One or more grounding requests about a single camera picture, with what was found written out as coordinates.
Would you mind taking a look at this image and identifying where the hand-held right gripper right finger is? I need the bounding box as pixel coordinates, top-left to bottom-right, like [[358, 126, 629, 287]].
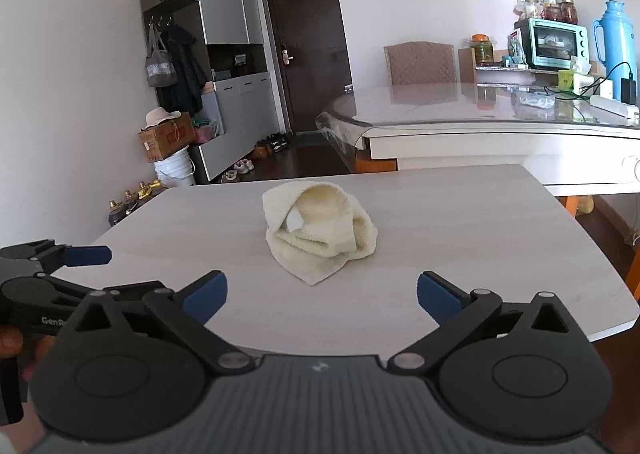
[[387, 271, 586, 376]]

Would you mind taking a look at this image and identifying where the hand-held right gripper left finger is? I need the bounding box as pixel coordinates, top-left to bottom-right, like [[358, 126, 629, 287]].
[[60, 270, 254, 376]]

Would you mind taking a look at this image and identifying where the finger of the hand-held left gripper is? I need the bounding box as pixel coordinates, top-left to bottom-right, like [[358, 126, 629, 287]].
[[30, 274, 173, 309], [0, 240, 112, 275]]

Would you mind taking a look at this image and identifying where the cream towel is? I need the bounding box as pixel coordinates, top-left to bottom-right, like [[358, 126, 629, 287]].
[[262, 181, 379, 287]]

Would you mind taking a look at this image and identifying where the person's left hand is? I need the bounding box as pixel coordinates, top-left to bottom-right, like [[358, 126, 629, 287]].
[[0, 326, 56, 380]]

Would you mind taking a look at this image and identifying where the white plastic bucket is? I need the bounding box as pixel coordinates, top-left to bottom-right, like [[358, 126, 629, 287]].
[[153, 146, 196, 187]]

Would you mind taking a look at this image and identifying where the red-printed cardboard box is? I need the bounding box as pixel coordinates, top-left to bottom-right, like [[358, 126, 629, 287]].
[[138, 112, 196, 163]]

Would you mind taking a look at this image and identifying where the straw hat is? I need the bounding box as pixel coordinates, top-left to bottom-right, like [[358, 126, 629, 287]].
[[141, 107, 182, 131]]

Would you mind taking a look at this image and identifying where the white glass-topped dining table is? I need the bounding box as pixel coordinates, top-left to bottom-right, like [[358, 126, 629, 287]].
[[315, 82, 640, 215]]

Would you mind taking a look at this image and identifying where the pile of colourful cloths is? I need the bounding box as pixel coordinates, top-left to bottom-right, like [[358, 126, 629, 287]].
[[192, 119, 219, 143]]

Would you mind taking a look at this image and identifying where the grey tote bag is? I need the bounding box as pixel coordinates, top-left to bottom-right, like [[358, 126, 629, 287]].
[[145, 26, 178, 88]]

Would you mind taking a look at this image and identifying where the dark jacket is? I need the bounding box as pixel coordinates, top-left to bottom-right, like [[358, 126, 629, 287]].
[[167, 26, 208, 117]]

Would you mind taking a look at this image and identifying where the clear plastic container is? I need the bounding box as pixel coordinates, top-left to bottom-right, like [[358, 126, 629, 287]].
[[512, 90, 556, 108]]

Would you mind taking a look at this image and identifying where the wooden shelf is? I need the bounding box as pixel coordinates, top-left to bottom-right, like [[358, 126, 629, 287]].
[[458, 48, 596, 84]]

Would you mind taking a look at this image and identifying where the beige quilted chair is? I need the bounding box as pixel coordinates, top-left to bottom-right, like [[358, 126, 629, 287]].
[[384, 41, 458, 87]]

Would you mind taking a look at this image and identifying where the orange-lidded glass jar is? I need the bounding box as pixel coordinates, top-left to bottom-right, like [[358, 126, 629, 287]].
[[471, 34, 496, 65]]

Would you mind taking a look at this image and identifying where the green tissue box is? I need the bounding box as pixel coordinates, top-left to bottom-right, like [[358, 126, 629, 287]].
[[557, 56, 594, 94]]

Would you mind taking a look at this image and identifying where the white power strip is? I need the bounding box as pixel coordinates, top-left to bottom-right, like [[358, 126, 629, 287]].
[[590, 94, 640, 119]]

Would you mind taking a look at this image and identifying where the red white package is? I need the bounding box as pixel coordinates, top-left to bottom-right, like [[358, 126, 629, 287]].
[[507, 31, 526, 64]]

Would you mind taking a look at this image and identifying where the dark brown door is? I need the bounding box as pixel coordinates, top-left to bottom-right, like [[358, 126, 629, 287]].
[[260, 0, 351, 135]]

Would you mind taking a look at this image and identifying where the teal toaster oven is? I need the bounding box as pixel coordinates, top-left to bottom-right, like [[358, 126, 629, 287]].
[[515, 18, 590, 70]]

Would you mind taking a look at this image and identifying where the grey hallway cabinet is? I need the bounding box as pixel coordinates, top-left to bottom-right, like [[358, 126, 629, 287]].
[[140, 0, 275, 183]]

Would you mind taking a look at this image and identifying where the blue thermos flask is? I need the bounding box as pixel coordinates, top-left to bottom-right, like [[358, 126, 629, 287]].
[[593, 0, 638, 84]]

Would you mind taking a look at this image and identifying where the black cable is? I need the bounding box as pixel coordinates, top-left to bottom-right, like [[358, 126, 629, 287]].
[[597, 61, 633, 90]]

